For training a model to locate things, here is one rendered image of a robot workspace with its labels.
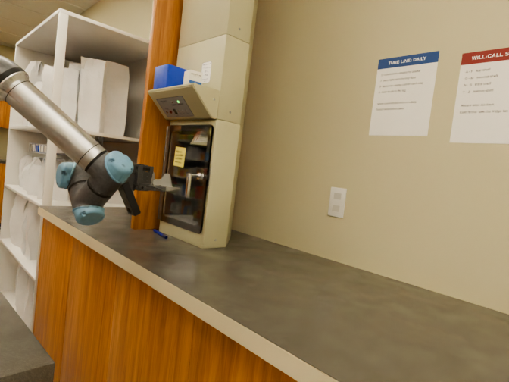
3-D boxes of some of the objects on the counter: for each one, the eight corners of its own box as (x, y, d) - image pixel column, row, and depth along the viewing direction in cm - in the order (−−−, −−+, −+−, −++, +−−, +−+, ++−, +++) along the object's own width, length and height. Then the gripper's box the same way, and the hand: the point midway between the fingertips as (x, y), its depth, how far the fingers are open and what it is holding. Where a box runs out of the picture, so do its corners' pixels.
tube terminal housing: (205, 230, 172) (224, 65, 168) (252, 245, 149) (275, 55, 145) (158, 231, 155) (177, 48, 151) (202, 248, 132) (226, 33, 127)
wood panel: (220, 226, 188) (252, -52, 181) (223, 227, 186) (256, -54, 179) (129, 227, 154) (164, -114, 147) (133, 229, 152) (168, -118, 145)
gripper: (126, 164, 105) (186, 170, 120) (104, 161, 117) (160, 166, 132) (123, 193, 106) (183, 195, 120) (101, 186, 118) (158, 189, 132)
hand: (169, 189), depth 126 cm, fingers open, 11 cm apart
